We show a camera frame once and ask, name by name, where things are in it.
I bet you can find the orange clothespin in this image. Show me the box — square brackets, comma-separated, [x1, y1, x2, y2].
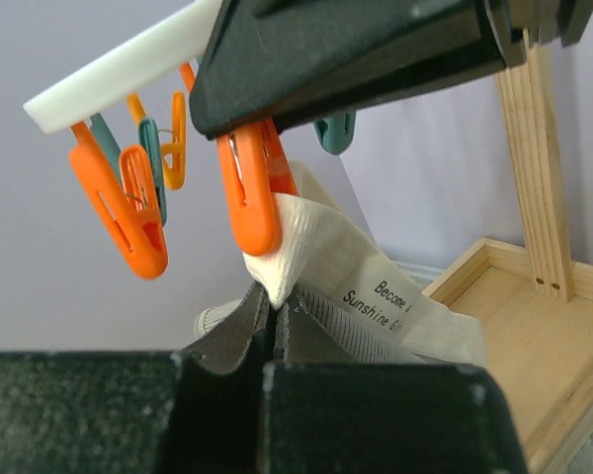
[156, 91, 187, 191]
[216, 118, 298, 257]
[69, 122, 168, 279]

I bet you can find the wooden hanging rack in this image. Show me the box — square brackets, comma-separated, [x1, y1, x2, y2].
[426, 45, 593, 473]

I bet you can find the white round clip hanger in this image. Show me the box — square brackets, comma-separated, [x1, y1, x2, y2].
[23, 0, 222, 134]

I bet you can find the teal clothespin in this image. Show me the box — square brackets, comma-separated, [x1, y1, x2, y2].
[89, 114, 167, 225]
[313, 112, 356, 156]

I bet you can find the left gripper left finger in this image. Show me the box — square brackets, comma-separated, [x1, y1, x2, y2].
[0, 284, 274, 473]

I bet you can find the teal clothespin front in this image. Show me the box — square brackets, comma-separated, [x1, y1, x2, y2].
[89, 114, 167, 225]

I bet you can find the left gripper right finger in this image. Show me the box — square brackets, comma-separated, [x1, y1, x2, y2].
[261, 294, 528, 473]

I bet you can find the teal clothespin right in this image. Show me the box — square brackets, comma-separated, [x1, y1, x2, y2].
[313, 112, 356, 156]

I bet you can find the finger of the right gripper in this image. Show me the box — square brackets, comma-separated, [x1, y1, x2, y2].
[190, 1, 525, 138]

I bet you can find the grey underwear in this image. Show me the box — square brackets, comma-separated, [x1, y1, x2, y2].
[192, 160, 488, 369]

